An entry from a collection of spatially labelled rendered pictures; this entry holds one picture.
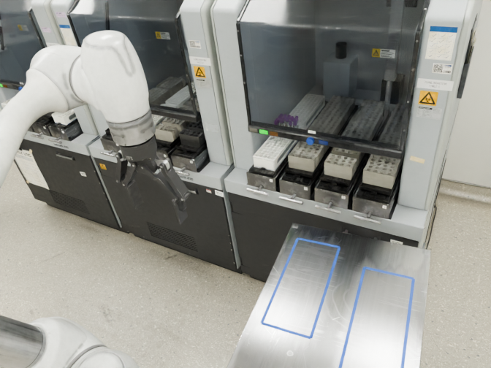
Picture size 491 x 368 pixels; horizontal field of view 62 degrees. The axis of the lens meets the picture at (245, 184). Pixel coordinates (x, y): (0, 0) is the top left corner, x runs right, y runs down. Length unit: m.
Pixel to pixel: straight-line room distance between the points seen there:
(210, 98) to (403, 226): 0.91
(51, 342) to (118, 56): 0.69
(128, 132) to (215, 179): 1.06
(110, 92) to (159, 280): 1.80
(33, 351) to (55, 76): 0.62
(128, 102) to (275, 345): 0.72
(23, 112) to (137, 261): 1.86
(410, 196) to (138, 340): 1.48
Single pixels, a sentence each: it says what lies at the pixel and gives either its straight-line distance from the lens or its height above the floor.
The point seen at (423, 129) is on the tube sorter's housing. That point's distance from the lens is 1.47.
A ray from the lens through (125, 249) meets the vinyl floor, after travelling 2.73.
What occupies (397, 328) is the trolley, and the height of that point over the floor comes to 0.82.
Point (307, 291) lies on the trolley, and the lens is 1.26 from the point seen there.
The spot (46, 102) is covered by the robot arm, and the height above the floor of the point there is 1.50.
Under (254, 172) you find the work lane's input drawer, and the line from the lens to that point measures 1.72.
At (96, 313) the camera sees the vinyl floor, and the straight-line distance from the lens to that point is 2.47.
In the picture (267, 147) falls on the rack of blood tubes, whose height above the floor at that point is 0.86.
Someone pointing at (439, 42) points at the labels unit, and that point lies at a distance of 1.35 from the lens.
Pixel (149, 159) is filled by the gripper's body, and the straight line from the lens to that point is 0.89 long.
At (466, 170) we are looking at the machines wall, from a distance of 2.88.
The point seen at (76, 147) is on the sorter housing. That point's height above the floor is 0.70.
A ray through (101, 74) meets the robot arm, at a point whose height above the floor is 1.56.
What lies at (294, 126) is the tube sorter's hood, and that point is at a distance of 1.59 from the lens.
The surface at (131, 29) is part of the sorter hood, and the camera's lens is 1.84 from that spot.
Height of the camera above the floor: 1.82
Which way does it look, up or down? 38 degrees down
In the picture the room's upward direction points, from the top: 8 degrees counter-clockwise
